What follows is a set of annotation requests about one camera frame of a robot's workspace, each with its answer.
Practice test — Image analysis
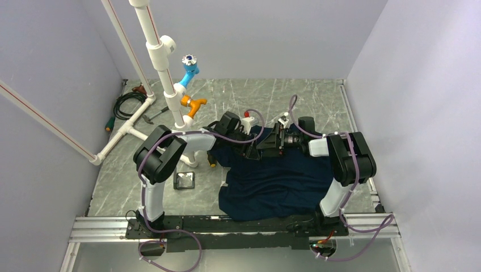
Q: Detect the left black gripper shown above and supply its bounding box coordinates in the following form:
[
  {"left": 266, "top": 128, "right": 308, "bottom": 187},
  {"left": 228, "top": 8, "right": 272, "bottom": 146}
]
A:
[{"left": 226, "top": 128, "right": 260, "bottom": 160}]

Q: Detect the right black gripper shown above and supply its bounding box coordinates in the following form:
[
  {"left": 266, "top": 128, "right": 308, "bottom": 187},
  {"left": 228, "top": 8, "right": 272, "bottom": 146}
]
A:
[{"left": 256, "top": 123, "right": 303, "bottom": 159}]

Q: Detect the navy blue t-shirt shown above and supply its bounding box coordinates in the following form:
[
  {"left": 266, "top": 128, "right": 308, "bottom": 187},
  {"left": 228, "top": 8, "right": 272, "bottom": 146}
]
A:
[{"left": 210, "top": 138, "right": 333, "bottom": 221}]

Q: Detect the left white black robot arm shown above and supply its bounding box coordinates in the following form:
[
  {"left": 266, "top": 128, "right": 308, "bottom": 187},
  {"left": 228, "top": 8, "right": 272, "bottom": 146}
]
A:
[{"left": 133, "top": 112, "right": 265, "bottom": 238}]

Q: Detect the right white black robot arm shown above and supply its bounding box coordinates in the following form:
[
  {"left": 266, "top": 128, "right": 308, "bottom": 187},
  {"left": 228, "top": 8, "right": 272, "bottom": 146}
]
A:
[{"left": 256, "top": 117, "right": 377, "bottom": 235}]

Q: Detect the yellow black screwdriver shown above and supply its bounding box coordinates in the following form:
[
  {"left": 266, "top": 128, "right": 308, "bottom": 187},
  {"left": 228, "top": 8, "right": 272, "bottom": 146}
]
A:
[{"left": 207, "top": 152, "right": 217, "bottom": 168}]

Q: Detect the orange faucet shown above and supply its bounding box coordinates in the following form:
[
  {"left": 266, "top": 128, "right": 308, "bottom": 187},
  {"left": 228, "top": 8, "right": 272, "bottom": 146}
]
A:
[{"left": 180, "top": 95, "right": 208, "bottom": 119}]

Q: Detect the small square black tray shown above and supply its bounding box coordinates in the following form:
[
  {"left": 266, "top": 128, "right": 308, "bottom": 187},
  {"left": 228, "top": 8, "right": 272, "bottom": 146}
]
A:
[{"left": 173, "top": 172, "right": 195, "bottom": 190}]

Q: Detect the blue faucet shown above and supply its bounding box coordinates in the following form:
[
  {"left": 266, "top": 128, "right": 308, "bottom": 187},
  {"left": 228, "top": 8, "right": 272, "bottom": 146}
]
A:
[{"left": 179, "top": 54, "right": 200, "bottom": 88}]

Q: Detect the small hammer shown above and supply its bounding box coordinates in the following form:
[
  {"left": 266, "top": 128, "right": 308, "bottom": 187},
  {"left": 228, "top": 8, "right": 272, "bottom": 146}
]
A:
[{"left": 142, "top": 107, "right": 169, "bottom": 125}]

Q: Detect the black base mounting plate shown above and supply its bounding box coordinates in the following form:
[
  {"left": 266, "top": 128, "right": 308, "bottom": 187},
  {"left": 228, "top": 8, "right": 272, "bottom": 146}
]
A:
[{"left": 125, "top": 214, "right": 348, "bottom": 253}]

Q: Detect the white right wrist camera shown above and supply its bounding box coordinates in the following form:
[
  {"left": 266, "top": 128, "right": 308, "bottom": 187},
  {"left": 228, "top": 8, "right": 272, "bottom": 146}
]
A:
[{"left": 277, "top": 116, "right": 289, "bottom": 129}]

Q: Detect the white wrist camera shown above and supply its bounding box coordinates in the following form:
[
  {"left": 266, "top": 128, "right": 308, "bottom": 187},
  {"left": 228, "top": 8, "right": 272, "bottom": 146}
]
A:
[
  {"left": 277, "top": 116, "right": 289, "bottom": 129},
  {"left": 240, "top": 111, "right": 259, "bottom": 134}
]

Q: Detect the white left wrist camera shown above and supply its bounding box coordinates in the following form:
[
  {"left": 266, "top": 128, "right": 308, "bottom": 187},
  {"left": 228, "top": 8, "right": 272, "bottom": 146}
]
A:
[{"left": 240, "top": 111, "right": 259, "bottom": 134}]

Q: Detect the coiled black cable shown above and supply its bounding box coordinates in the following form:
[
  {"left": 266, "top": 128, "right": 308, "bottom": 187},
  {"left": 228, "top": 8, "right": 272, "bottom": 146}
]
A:
[{"left": 113, "top": 92, "right": 148, "bottom": 121}]

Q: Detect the brown handled tool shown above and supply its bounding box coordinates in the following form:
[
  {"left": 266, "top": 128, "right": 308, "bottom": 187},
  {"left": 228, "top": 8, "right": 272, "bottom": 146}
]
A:
[{"left": 132, "top": 84, "right": 147, "bottom": 96}]

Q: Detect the white PVC pipe frame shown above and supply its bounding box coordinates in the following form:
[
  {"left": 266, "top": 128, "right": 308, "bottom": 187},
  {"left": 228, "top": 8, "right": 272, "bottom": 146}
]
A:
[{"left": 1, "top": 1, "right": 183, "bottom": 165}]

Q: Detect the green handled screwdriver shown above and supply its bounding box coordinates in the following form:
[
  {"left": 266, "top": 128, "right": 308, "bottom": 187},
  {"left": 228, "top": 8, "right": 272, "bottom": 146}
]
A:
[{"left": 104, "top": 116, "right": 116, "bottom": 132}]

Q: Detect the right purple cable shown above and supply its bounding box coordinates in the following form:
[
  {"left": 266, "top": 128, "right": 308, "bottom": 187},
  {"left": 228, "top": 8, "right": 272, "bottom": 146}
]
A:
[{"left": 288, "top": 94, "right": 395, "bottom": 263}]

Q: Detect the aluminium rail frame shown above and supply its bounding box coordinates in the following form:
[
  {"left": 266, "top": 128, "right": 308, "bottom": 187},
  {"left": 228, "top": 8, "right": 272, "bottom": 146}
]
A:
[{"left": 69, "top": 213, "right": 412, "bottom": 271}]

